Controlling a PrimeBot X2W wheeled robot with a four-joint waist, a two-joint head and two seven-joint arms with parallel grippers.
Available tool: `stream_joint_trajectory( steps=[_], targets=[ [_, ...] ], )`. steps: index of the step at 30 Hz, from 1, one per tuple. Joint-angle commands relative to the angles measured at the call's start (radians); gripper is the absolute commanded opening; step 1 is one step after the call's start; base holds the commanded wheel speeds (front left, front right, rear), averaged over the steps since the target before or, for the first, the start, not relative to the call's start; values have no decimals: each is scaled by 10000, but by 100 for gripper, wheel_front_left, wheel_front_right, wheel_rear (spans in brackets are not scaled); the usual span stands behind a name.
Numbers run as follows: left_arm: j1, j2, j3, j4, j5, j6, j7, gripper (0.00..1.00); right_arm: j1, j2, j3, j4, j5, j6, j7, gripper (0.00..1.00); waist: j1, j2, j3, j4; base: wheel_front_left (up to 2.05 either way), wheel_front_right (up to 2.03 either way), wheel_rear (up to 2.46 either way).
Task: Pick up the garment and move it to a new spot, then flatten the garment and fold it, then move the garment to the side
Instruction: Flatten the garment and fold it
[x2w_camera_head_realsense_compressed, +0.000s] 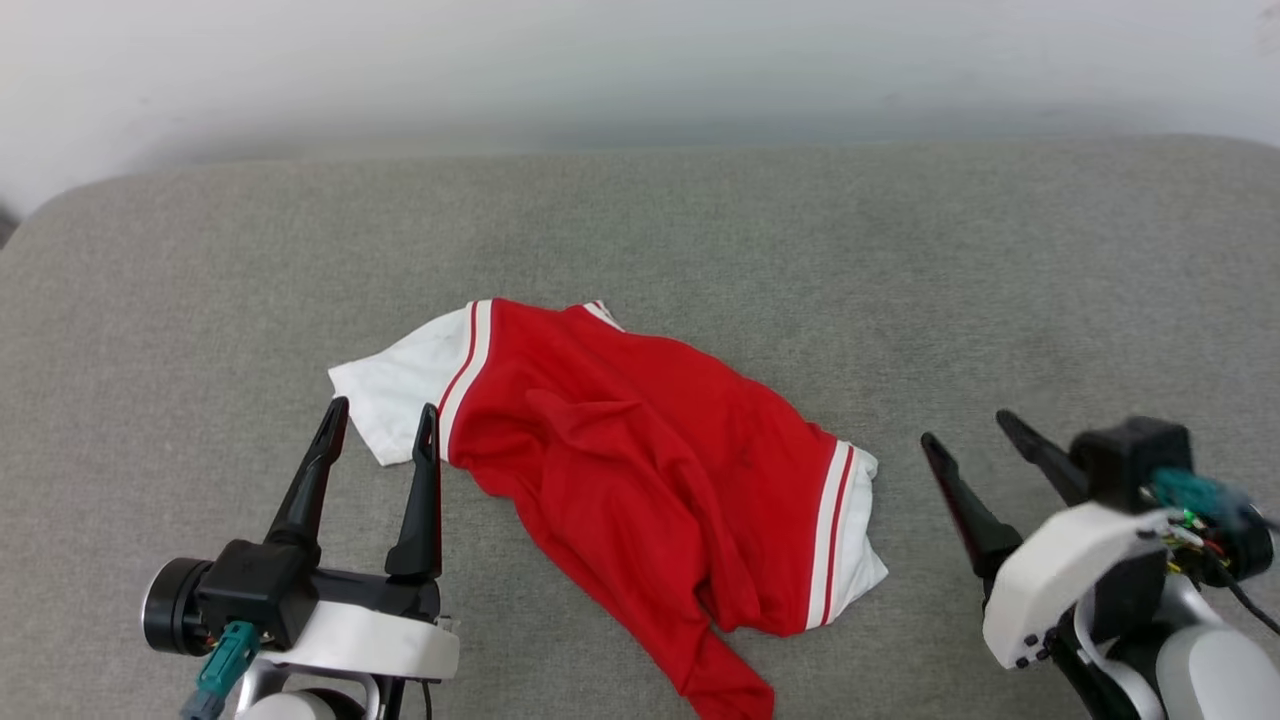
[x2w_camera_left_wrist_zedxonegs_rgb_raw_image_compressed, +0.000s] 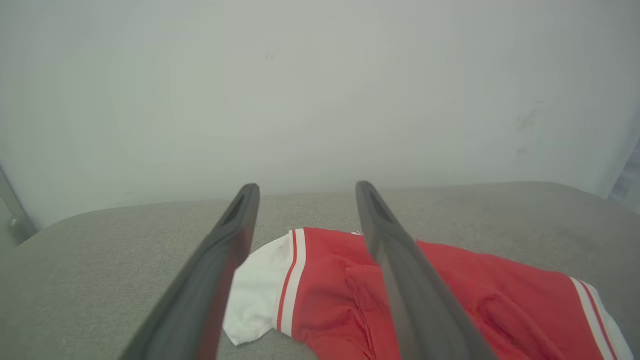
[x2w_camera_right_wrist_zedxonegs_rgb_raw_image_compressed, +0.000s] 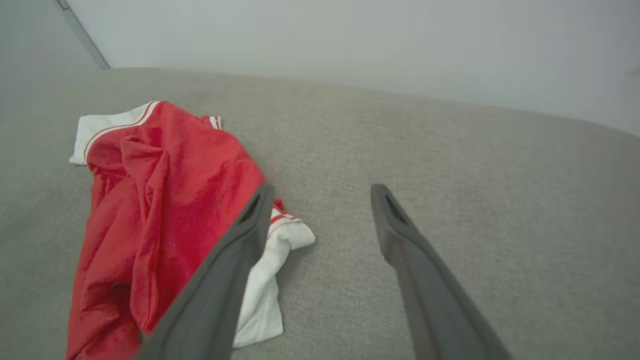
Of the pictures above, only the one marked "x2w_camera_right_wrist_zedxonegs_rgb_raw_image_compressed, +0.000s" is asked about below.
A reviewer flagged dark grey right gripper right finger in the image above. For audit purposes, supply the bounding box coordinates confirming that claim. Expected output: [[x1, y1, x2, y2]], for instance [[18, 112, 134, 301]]
[[370, 183, 515, 360]]

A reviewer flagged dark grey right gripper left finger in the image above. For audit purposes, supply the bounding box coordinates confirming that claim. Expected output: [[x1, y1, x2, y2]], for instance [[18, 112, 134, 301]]
[[135, 183, 275, 360]]

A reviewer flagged red and white shirt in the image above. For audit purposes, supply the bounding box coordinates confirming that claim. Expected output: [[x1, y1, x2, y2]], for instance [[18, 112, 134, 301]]
[[65, 100, 317, 360]]

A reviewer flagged grey metal wall strip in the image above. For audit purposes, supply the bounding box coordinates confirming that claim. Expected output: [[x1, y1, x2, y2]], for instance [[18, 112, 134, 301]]
[[54, 0, 111, 71]]

